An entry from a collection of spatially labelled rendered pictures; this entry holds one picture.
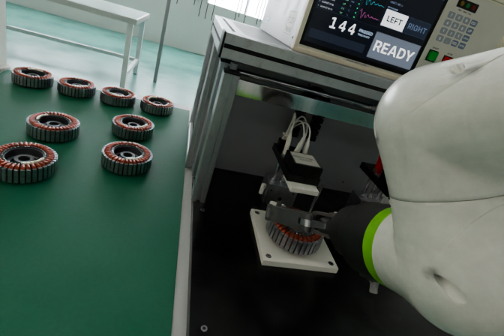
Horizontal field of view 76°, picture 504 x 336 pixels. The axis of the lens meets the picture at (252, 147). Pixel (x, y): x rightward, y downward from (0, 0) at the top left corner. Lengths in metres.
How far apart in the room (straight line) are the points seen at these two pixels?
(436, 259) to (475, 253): 0.03
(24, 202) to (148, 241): 0.23
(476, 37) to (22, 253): 0.90
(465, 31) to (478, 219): 0.57
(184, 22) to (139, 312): 6.57
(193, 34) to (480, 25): 6.36
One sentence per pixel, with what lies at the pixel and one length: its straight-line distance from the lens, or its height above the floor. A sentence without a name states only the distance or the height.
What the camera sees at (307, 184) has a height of 0.88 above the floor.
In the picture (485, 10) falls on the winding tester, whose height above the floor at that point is 1.29.
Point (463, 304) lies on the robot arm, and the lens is 0.31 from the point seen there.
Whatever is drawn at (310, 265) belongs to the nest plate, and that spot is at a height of 0.78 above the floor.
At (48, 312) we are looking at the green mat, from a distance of 0.53.
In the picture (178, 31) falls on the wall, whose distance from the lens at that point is 6.94.
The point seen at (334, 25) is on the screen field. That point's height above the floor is 1.18.
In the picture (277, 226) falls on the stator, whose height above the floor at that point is 0.82.
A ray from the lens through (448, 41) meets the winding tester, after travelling 0.79.
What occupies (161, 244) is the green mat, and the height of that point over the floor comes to 0.75.
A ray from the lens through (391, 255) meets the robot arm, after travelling 0.35.
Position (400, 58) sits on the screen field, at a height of 1.16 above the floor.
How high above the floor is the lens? 1.17
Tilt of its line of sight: 23 degrees down
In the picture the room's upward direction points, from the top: 18 degrees clockwise
